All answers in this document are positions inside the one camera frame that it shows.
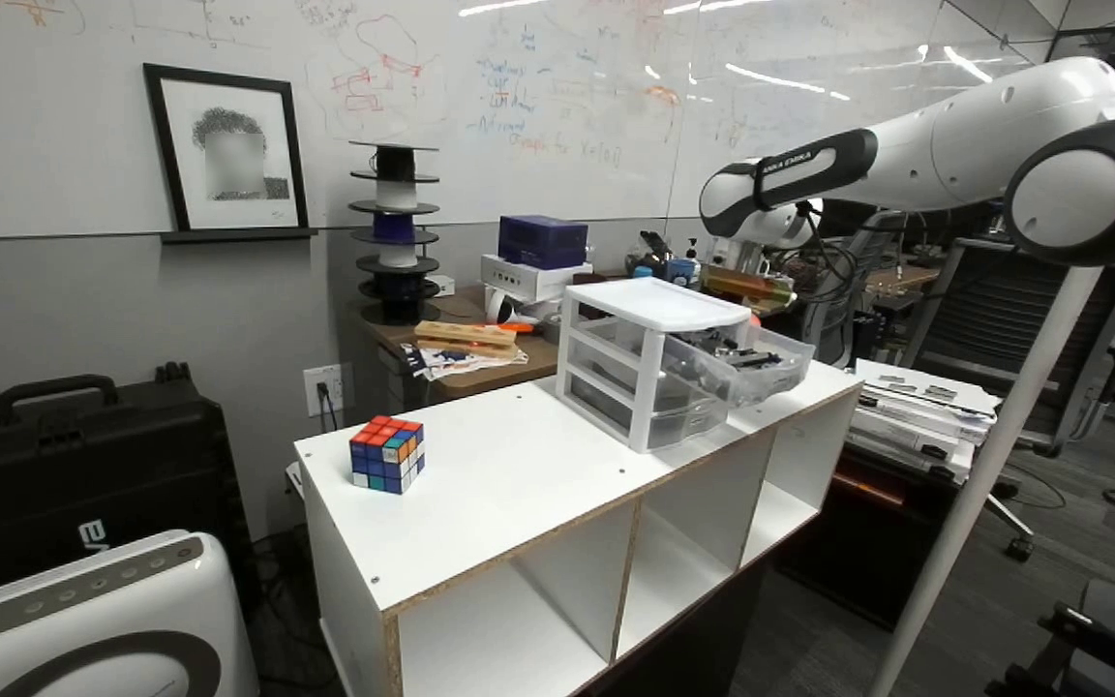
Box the purple box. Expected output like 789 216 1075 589
498 216 590 268

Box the white plastic drawer unit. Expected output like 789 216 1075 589
553 277 758 459

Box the wooden desk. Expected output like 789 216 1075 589
369 293 559 408

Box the framed portrait picture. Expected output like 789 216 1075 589
145 64 310 242

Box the black hard case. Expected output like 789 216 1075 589
0 364 254 586

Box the white appliance with black ring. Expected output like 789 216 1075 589
0 532 258 697

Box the rubiks cube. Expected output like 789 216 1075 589
350 413 427 495

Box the clear top drawer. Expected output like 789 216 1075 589
661 328 813 408

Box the white shelf cabinet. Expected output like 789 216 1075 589
297 364 861 697

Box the black spool tower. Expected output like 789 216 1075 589
354 139 439 327

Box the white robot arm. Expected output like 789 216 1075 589
697 55 1115 268

